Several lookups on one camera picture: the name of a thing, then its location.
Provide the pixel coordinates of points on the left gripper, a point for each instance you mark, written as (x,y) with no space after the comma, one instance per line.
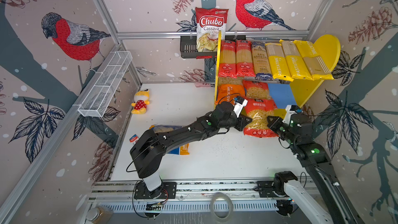
(242,122)

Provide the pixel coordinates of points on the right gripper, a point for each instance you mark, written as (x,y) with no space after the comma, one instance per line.
(271,125)

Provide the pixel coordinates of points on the red macaroni bag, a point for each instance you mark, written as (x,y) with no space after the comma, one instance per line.
(256,90)
(258,110)

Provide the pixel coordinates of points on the orange Pastatime macaroni bag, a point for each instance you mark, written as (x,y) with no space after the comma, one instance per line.
(228,88)

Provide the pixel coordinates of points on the dark blue spaghetti bag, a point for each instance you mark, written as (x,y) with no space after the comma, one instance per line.
(261,64)

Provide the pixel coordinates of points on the red spaghetti bag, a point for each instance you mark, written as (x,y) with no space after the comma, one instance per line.
(244,62)
(227,64)

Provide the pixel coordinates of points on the yellow Pastatime spaghetti bag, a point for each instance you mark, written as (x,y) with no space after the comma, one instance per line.
(277,61)
(313,60)
(296,64)

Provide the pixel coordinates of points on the blue macaroni bag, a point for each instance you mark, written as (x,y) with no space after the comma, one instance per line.
(182,150)

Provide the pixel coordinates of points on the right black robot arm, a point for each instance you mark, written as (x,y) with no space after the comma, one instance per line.
(297,130)

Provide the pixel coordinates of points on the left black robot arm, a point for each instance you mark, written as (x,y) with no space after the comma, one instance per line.
(150,148)

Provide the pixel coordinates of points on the clear tape roll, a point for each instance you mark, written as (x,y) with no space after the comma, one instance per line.
(221,207)

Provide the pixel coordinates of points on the yellow plush toy red dress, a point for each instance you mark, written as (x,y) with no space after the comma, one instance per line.
(141,100)

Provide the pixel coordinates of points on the red Chuba cassava chips bag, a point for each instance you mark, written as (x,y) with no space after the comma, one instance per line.
(209,23)

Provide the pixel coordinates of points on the glass jar with lid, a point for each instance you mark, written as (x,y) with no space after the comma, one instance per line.
(99,215)

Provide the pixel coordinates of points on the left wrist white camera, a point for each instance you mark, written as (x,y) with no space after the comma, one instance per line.
(239,104)

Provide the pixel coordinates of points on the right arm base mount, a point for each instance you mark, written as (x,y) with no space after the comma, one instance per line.
(274,188)

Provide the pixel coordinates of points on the black wire wall basket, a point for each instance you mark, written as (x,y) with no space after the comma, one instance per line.
(189,48)

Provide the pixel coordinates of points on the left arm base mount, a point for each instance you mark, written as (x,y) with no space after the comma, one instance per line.
(167,190)

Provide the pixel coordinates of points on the white mesh wall shelf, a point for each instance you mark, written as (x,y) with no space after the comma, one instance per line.
(100,95)

